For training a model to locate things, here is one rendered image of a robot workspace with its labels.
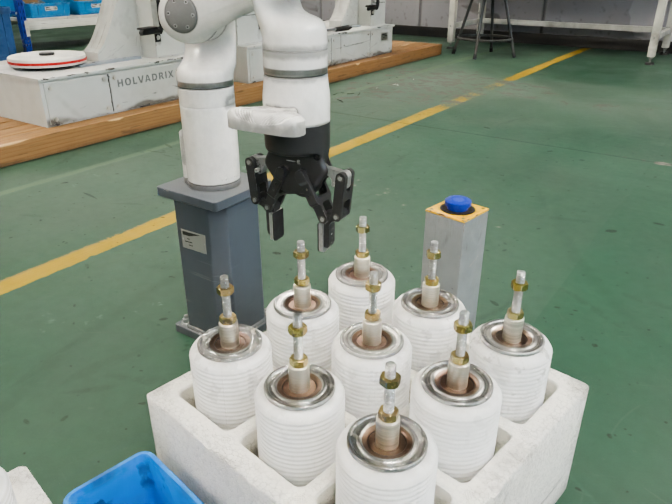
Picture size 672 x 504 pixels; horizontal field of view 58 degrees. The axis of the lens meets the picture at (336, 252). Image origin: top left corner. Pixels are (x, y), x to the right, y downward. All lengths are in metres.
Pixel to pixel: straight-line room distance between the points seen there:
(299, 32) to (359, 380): 0.38
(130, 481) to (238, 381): 0.20
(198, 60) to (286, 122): 0.45
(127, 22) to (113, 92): 0.39
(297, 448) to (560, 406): 0.32
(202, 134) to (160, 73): 1.87
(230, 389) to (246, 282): 0.45
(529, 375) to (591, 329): 0.58
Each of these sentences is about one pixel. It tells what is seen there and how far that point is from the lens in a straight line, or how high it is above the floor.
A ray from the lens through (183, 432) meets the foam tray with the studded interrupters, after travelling 0.74.
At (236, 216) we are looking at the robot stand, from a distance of 1.06.
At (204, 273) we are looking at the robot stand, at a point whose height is 0.15.
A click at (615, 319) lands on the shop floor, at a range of 1.35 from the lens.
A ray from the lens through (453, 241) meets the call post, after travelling 0.92.
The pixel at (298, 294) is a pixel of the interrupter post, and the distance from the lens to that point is 0.77.
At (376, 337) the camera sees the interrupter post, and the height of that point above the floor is 0.26.
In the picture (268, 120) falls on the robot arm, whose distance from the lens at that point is 0.63.
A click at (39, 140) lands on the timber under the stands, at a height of 0.06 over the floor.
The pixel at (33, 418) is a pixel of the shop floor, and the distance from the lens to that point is 1.10.
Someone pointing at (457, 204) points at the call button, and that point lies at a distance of 0.92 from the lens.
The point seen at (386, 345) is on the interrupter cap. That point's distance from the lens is 0.71.
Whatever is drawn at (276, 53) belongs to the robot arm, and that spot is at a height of 0.57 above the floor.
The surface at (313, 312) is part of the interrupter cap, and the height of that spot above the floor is 0.25.
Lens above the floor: 0.65
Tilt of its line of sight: 26 degrees down
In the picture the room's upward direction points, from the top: straight up
